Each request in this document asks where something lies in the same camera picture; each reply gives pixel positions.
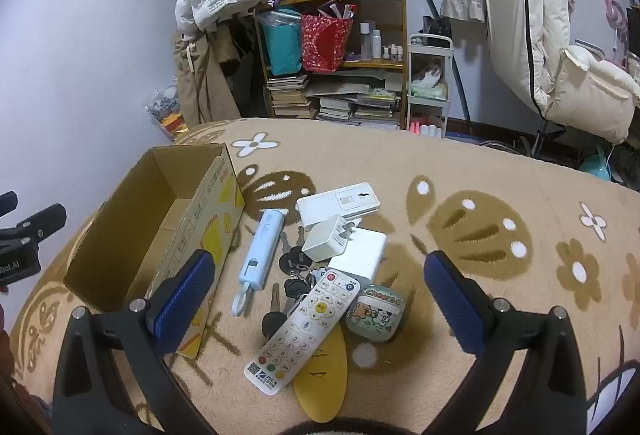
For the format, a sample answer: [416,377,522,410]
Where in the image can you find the wooden shelf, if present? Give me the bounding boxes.
[252,0,408,130]

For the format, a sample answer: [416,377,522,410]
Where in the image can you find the beige hanging trousers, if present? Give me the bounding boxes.
[174,32,241,126]

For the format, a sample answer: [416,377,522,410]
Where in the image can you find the white remote control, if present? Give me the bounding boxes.
[244,268,361,397]

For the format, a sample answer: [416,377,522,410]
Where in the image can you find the white plug charger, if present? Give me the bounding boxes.
[301,215,358,263]

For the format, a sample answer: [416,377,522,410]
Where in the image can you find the beige brown printed blanket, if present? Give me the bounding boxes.
[10,117,640,435]

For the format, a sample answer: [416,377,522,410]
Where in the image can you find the teal plastic container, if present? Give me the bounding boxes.
[580,147,616,180]

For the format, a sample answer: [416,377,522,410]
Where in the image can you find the teal bag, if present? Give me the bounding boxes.
[260,10,303,76]

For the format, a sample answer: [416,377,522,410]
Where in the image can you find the white trolley cart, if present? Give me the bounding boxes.
[406,34,453,138]

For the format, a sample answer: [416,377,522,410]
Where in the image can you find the light blue power bank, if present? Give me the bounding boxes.
[231,209,286,317]

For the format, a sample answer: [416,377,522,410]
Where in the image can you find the yellow oval plate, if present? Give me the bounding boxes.
[292,330,348,422]

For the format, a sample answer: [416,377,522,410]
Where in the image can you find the stack of old books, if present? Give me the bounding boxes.
[265,74,312,118]

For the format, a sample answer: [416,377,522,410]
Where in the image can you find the flat cardboard sheets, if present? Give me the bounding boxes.
[305,67,401,98]

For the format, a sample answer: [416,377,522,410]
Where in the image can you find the white brown furry item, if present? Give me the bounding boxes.
[412,66,443,86]

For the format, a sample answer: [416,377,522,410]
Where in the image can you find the plush toys in plastic bag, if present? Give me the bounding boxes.
[145,85,188,138]

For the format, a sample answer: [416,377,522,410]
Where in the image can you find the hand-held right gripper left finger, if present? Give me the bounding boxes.
[52,250,221,435]

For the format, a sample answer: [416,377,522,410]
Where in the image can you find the red patterned gift bag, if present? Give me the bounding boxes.
[300,5,356,73]

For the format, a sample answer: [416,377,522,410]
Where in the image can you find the stack of books and magazines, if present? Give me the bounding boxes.
[315,87,403,126]

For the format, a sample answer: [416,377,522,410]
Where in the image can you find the pale green packets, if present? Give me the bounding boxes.
[410,82,447,100]

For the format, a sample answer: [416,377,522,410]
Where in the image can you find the pink wall decoration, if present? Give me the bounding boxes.
[602,0,640,66]

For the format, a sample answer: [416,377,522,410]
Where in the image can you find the cream long puffer coat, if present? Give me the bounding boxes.
[480,0,640,143]

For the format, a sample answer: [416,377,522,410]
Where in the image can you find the white router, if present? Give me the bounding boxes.
[296,182,379,230]

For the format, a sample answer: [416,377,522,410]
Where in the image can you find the row of pink white bottles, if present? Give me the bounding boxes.
[409,114,443,138]

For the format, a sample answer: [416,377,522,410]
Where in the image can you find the cardboard box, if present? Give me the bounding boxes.
[63,143,246,360]

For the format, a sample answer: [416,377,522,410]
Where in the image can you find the bunch of keys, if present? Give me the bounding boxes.
[261,226,331,351]

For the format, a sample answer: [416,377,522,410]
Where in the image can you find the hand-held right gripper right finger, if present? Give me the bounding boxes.
[422,250,588,435]

